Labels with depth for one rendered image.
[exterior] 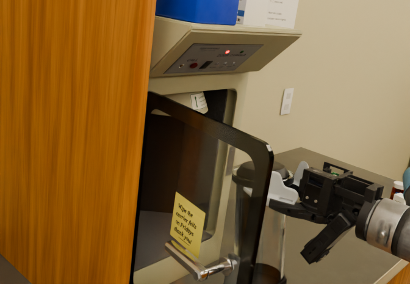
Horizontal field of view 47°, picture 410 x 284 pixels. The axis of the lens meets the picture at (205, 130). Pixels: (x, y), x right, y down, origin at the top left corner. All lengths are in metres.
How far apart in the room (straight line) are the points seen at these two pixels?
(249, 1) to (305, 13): 1.17
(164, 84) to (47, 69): 0.21
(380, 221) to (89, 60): 0.50
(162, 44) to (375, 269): 0.84
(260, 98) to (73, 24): 1.19
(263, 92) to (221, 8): 1.15
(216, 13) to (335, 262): 0.77
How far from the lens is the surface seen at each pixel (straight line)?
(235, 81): 1.01
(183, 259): 0.67
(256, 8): 0.89
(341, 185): 0.78
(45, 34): 0.88
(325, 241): 0.79
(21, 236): 1.07
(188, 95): 0.95
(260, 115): 1.91
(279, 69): 1.95
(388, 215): 0.74
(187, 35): 0.72
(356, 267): 1.31
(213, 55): 0.83
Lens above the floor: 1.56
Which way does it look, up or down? 16 degrees down
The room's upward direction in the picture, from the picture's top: 8 degrees clockwise
